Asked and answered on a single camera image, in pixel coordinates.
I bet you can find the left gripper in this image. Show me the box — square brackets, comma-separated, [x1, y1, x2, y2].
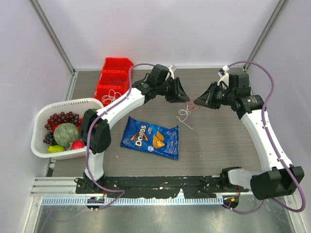
[157, 77, 190, 103]

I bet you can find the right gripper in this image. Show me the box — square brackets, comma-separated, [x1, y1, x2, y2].
[194, 81, 236, 110]

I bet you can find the white cable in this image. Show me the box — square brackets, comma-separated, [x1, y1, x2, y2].
[176, 108, 195, 131]
[101, 89, 123, 102]

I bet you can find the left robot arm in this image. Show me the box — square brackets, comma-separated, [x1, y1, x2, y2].
[80, 64, 190, 194]

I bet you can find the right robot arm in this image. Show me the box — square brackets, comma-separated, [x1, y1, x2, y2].
[194, 71, 304, 200]

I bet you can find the blue Doritos chip bag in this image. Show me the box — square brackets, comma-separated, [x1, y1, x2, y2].
[121, 117, 180, 160]

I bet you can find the red plastic bin rack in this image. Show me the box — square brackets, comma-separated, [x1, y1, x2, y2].
[94, 57, 134, 106]

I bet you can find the purple grape bunch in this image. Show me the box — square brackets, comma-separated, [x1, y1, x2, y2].
[44, 112, 83, 131]

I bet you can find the red apple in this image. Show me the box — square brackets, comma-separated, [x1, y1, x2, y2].
[71, 140, 84, 150]

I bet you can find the green melon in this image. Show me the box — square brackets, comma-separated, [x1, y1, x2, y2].
[53, 123, 79, 148]

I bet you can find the yellow-green pear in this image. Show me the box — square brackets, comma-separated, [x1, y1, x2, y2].
[48, 145, 65, 153]

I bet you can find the dark grape bunch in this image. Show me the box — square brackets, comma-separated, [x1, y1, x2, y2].
[43, 131, 57, 146]

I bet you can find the white fruit basket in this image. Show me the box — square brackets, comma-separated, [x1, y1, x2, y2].
[31, 98, 104, 160]

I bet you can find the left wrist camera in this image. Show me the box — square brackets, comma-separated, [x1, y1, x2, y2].
[168, 65, 177, 79]

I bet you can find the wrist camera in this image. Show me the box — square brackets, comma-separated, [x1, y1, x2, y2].
[168, 65, 177, 79]
[217, 66, 229, 88]

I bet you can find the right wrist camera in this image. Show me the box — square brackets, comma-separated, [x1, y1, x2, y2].
[217, 66, 229, 88]

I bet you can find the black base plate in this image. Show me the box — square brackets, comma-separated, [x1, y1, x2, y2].
[75, 175, 250, 199]

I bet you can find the slotted cable duct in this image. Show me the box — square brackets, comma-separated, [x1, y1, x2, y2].
[41, 196, 224, 206]

